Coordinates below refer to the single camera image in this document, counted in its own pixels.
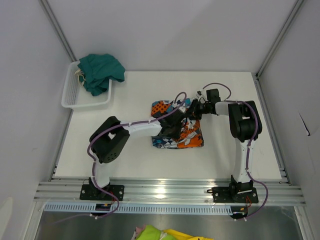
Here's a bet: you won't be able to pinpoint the colourful patterned shorts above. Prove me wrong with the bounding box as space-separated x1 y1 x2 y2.
150 98 204 150

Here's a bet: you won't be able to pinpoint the green shorts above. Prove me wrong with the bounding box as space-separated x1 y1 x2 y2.
74 54 126 97

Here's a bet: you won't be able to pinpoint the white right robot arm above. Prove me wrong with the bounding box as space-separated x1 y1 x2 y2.
186 89 262 202

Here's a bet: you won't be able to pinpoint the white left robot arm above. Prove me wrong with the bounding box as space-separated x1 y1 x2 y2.
87 105 187 200

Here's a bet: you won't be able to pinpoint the white plastic basket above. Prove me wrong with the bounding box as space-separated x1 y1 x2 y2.
61 61 113 110

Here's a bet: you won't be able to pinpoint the lime green cloth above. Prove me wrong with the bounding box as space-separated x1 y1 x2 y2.
132 225 167 240

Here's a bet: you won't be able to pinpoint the yellow cloth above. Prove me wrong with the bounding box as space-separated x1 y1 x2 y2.
163 229 203 240

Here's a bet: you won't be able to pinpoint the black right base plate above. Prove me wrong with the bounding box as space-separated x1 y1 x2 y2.
206 186 259 204

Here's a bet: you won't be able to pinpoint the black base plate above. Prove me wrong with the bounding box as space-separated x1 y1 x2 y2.
206 186 259 204
79 184 125 201

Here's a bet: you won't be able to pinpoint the white slotted cable duct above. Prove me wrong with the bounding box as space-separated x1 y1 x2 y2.
43 202 233 216

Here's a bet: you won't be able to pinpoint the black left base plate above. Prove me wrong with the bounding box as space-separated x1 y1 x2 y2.
79 184 125 201

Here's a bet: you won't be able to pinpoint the aluminium mounting rail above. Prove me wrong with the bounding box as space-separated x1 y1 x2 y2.
34 178 306 206

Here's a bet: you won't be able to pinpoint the aluminium frame post right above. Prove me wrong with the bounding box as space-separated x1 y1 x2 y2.
255 0 306 79

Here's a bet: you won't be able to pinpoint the aluminium frame post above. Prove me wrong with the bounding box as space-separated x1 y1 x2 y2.
38 0 77 62
255 0 306 79

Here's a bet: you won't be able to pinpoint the aluminium frame post left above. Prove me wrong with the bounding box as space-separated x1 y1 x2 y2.
38 0 77 62

